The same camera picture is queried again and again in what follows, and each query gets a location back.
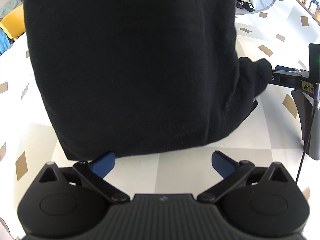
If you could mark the yellow chair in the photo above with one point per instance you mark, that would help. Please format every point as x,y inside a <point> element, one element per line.
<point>13,25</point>

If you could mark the teal cloth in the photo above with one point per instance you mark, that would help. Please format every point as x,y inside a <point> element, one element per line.
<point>3,41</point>

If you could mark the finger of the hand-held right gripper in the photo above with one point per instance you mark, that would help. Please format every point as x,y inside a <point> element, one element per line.
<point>287,76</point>

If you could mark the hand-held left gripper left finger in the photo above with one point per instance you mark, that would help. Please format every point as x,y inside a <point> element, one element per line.
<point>103,164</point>

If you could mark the pair of black slippers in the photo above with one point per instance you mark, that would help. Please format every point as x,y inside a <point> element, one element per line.
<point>240,4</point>

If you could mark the black garment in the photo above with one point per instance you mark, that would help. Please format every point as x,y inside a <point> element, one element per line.
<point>130,67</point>

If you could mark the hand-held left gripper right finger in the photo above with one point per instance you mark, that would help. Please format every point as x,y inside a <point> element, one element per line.
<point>223,164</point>

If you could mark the row of jars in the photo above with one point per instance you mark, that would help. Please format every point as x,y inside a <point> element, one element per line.
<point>308,1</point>

